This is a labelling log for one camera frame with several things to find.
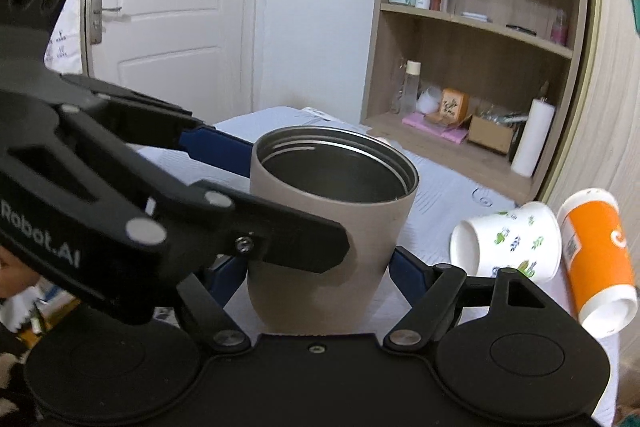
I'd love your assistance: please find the orange illustrated box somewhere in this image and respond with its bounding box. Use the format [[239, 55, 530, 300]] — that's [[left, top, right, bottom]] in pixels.
[[439, 88, 469, 124]]

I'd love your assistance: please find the beige steel tumbler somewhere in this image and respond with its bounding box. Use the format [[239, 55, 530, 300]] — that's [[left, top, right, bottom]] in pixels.
[[247, 126, 420, 335]]

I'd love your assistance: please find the white patterned tablecloth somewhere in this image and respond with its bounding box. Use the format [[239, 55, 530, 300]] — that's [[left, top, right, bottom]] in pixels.
[[134, 106, 620, 426]]

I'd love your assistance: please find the wooden bookshelf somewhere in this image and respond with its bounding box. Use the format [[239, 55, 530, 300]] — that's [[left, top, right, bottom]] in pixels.
[[361, 0, 589, 202]]

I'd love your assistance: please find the pink bottle on shelf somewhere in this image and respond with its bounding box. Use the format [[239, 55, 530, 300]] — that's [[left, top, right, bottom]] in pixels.
[[550, 10, 568, 46]]

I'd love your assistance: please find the clear bottle cream cap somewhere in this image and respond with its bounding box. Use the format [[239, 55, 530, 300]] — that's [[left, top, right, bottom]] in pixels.
[[399, 61, 421, 116]]

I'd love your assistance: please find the white floral paper cup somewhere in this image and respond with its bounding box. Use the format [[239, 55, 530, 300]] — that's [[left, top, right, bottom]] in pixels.
[[449, 202, 562, 284]]

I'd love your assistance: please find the paper towel roll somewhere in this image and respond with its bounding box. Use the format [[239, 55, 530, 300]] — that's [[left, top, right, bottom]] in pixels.
[[511, 98, 555, 178]]

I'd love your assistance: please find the orange white cup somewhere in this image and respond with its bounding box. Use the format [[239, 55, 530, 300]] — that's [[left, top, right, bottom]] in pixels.
[[558, 187, 639, 339]]

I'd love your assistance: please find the wooden wardrobe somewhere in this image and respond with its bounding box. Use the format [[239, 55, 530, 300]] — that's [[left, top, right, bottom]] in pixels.
[[537, 0, 640, 228]]

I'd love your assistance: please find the cardboard box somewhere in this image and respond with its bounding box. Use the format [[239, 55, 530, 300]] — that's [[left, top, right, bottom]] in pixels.
[[466, 116, 518, 155]]

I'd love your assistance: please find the metal door handle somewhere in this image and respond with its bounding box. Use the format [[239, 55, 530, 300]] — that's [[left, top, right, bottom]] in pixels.
[[89, 0, 122, 46]]

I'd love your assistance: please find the white cup on shelf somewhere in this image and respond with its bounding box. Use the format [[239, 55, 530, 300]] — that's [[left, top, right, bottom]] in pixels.
[[416, 86, 442, 115]]

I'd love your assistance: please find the pink flat box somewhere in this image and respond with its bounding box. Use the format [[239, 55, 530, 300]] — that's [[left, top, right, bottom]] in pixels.
[[401, 113, 469, 144]]

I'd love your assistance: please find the white door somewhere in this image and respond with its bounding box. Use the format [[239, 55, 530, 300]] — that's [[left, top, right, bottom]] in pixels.
[[85, 0, 252, 122]]

